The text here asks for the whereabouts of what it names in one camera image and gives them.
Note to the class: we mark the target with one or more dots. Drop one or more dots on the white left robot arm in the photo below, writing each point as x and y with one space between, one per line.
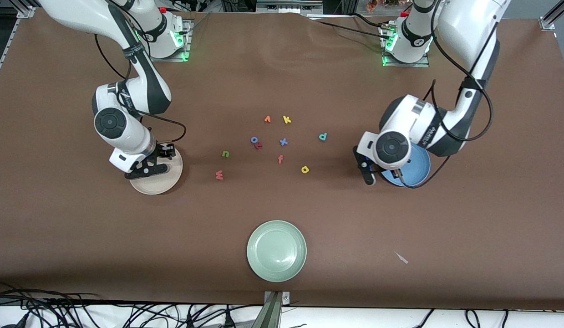
464 27

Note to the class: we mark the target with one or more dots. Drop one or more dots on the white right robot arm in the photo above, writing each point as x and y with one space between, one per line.
113 123

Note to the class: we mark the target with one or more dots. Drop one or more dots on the beige round plate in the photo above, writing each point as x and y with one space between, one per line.
159 186

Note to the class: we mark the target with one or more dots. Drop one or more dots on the blue round plate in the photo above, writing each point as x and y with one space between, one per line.
418 173

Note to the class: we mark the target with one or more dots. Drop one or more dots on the small white paper scrap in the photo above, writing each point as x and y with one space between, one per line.
401 258

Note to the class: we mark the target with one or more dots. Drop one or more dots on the brown table cover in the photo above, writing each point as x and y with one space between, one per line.
81 228

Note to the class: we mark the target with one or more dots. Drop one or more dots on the green round plate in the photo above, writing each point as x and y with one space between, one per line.
276 251

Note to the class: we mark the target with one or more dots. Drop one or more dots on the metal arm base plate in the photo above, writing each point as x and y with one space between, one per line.
187 45
420 65

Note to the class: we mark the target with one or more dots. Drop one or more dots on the metal table edge bracket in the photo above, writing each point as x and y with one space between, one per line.
275 307

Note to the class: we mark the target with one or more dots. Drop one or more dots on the aluminium profile rail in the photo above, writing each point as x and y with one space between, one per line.
552 16
8 41

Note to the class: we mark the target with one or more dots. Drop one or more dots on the silver metal frame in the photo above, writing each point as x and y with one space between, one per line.
288 7

